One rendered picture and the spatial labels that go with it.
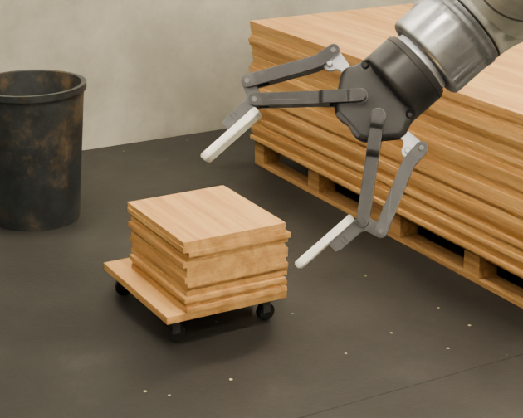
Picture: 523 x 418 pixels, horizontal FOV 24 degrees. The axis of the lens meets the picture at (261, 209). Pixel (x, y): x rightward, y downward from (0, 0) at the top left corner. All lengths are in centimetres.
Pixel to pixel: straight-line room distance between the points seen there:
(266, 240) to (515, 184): 99
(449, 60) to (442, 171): 394
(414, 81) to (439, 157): 395
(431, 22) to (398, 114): 9
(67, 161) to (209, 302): 139
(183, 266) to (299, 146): 185
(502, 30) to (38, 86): 484
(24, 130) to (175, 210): 108
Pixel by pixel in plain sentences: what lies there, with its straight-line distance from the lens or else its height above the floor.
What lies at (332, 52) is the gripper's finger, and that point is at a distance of 115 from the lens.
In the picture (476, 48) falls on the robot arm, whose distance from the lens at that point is 113.
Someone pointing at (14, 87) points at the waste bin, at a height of 58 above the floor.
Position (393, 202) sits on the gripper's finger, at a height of 159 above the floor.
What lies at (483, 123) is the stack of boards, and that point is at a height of 69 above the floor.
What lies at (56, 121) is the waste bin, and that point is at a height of 52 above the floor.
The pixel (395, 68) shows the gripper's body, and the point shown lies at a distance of 112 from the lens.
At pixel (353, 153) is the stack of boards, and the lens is 560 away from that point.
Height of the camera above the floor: 196
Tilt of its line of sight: 20 degrees down
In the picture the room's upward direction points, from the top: straight up
